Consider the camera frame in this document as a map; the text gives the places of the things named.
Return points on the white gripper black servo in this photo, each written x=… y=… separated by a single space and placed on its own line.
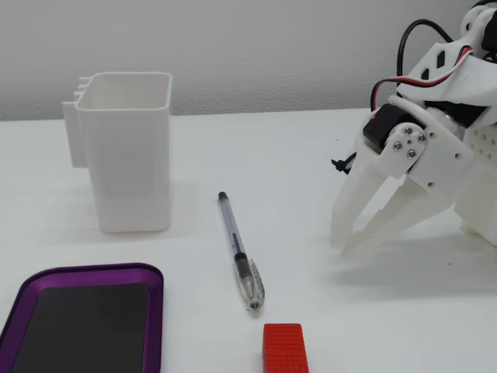
x=439 y=157

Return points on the clear black ballpoint pen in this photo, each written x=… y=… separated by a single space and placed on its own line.
x=233 y=238

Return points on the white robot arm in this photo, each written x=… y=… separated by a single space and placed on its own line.
x=471 y=83

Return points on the white plastic pen holder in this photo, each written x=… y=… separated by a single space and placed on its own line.
x=128 y=167

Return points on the red ribbed plastic block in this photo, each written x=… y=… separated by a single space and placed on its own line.
x=285 y=349

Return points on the purple metal tray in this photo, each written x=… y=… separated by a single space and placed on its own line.
x=89 y=330

